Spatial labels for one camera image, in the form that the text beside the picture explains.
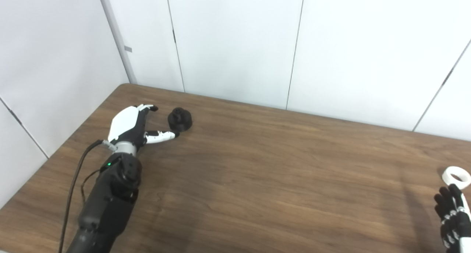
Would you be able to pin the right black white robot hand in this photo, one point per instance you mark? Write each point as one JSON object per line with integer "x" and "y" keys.
{"x": 458, "y": 223}

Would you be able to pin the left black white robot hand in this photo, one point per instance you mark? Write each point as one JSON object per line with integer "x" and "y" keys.
{"x": 123, "y": 124}

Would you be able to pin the round black plastic part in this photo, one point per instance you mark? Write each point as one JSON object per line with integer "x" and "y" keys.
{"x": 181, "y": 121}

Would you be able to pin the grey wall corner post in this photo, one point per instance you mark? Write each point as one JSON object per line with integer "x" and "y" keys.
{"x": 116, "y": 32}

